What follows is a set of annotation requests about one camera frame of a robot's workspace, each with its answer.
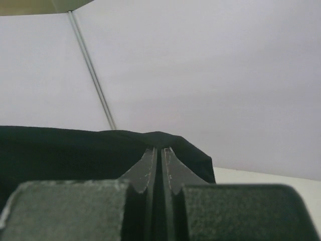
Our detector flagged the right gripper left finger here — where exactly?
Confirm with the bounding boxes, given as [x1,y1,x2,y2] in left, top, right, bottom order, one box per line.
[118,148,157,195]

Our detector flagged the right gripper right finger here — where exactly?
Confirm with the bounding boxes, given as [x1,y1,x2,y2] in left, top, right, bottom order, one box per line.
[162,148,208,195]

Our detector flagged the black t shirt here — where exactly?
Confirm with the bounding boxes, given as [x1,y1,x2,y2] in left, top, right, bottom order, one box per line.
[0,125,217,241]

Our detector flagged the left aluminium frame post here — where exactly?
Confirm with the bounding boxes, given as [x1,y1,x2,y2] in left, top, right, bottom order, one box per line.
[67,11,117,130]

